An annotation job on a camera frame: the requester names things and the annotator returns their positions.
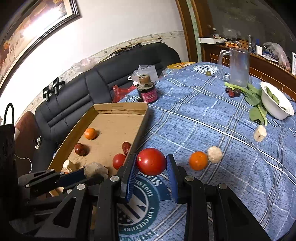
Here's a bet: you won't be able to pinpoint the beige yam chunk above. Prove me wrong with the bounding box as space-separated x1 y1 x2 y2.
63 159 77 173

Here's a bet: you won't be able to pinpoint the white yam chunk cube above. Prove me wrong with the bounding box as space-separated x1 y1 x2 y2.
84 162 109 180

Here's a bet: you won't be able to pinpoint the red tomato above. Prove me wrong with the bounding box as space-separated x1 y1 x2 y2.
137 148 167 176
112 153 126 170

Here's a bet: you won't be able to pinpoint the small dark red jujube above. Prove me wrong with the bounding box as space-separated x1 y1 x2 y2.
74 143 87 156

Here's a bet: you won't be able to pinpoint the large dark red jujube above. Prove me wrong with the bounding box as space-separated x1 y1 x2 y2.
122 142 131 155

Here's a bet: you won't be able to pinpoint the orange mandarin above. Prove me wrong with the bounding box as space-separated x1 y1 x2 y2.
84 128 97 140
189 151 208 171

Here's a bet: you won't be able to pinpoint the white yam chunk small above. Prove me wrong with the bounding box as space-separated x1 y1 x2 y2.
207 146 223 164

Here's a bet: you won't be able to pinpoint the brown cardboard tray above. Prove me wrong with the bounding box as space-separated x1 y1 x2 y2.
49 102 149 176

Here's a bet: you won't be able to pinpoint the blue plaid tablecloth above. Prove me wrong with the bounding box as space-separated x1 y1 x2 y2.
53 62 296 241

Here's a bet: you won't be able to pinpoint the black leather sofa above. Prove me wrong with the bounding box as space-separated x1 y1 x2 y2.
31 43 180 172

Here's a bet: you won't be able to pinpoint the dark jam jar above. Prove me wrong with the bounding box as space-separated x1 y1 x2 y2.
137 74 158 104

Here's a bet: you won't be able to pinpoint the red plastic bag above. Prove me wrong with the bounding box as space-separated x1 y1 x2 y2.
112 85 136 103

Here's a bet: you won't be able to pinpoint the white yam chunk far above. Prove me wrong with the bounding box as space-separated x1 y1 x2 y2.
253 125 267 142

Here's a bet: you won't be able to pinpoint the black clips on sofa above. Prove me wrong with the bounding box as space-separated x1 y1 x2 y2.
43 77 65 102

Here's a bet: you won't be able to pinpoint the dark plums cluster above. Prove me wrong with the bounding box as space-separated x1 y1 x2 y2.
225 87 241 98

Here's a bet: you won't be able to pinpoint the clear plastic bag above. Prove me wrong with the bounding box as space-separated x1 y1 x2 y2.
127 65 159 83

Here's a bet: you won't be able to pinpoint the yellow packet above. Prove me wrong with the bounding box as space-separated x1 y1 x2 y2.
167 61 195 69

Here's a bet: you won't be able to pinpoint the green leafy vegetable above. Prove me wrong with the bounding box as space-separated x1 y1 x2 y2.
224 82 268 126

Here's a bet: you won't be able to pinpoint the white bowl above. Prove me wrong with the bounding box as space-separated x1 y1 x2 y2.
260 81 295 120

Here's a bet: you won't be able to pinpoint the clear glass pitcher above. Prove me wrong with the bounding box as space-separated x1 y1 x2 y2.
218 48 250 87

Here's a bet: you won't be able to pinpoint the wooden sideboard cabinet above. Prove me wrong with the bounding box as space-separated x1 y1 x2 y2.
176 1 295 98

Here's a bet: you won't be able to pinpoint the pink plastic bag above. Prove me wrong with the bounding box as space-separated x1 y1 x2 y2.
263 42 291 71

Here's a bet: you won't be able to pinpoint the white blue box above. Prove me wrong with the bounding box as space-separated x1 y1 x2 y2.
292 52 296 76

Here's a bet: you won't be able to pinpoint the black bag with handle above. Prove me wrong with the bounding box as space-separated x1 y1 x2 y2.
1 103 18 203

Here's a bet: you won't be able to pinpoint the framed wall painting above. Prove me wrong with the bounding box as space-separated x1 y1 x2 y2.
1 1 80 92

